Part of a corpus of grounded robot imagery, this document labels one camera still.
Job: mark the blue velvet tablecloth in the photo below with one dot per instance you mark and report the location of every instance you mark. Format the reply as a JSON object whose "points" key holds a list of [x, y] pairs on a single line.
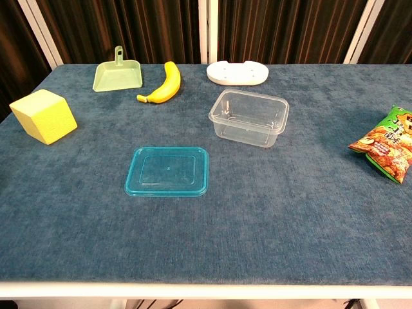
{"points": [[206, 231]]}

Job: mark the light green plastic dustpan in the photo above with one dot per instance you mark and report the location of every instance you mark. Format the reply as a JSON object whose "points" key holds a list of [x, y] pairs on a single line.
{"points": [[117, 77]]}

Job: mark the dark brown pleated curtain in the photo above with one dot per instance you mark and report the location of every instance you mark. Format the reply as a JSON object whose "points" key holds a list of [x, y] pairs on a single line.
{"points": [[128, 29]]}

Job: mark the white table frame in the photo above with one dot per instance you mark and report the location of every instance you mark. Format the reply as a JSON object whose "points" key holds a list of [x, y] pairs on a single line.
{"points": [[206, 291]]}

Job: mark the green orange snack bag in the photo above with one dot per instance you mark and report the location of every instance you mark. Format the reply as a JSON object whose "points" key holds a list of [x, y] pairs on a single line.
{"points": [[389, 145]]}

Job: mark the white slanted frame post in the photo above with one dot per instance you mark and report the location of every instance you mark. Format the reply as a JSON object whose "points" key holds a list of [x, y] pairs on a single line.
{"points": [[362, 32], [42, 32]]}

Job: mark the yellow banana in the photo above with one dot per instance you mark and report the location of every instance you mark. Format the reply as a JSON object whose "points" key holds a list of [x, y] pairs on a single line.
{"points": [[170, 83]]}

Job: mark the white vertical frame post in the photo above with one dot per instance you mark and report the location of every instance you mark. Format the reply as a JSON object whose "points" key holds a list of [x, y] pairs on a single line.
{"points": [[208, 32]]}

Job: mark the white oval plastic base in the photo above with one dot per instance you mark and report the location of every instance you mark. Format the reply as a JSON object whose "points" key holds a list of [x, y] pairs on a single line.
{"points": [[236, 74]]}

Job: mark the blue container lid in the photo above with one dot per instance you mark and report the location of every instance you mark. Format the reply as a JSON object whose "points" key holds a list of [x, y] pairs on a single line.
{"points": [[167, 188]]}

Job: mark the yellow foam cube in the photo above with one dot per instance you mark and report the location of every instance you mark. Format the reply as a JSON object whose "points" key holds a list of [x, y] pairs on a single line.
{"points": [[48, 119]]}

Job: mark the clear plastic container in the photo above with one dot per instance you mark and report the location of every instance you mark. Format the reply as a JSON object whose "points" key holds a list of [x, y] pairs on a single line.
{"points": [[248, 128]]}

